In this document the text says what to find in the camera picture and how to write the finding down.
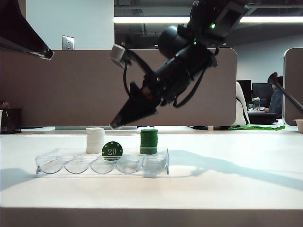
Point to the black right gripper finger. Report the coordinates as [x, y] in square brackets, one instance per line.
[132, 99]
[146, 108]

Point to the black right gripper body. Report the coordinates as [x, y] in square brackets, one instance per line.
[182, 68]

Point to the green poker chip marked 20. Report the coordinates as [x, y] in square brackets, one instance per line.
[112, 151]

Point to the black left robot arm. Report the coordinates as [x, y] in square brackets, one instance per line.
[16, 30]

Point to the green poker chip stack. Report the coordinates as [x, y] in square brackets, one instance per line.
[148, 140]

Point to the white poker chip stack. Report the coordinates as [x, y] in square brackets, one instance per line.
[94, 140]

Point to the clear plastic chip tray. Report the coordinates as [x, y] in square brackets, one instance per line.
[71, 171]

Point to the grey divider foot bar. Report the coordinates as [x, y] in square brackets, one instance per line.
[82, 128]

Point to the wide brown desk divider panel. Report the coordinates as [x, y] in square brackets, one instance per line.
[71, 94]

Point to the long ceiling light strip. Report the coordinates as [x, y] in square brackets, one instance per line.
[142, 20]

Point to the small white cup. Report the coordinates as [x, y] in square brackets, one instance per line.
[210, 128]

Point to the black computer monitor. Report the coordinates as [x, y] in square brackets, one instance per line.
[261, 92]
[245, 91]

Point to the white chair back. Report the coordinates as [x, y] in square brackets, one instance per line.
[241, 111]

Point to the dark background desk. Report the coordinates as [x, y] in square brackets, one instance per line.
[262, 117]

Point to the green tape strip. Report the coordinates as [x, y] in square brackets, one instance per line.
[258, 128]

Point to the seated person in blue shirt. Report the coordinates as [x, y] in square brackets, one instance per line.
[276, 102]

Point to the black pole with curved head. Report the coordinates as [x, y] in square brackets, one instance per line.
[290, 97]

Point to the narrow brown desk divider panel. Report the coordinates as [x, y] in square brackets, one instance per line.
[294, 85]

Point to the beige paper bowl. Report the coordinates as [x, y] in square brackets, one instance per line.
[298, 126]

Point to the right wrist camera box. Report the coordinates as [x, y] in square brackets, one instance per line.
[118, 53]

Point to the metal wall switch plate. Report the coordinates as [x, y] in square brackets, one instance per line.
[68, 42]

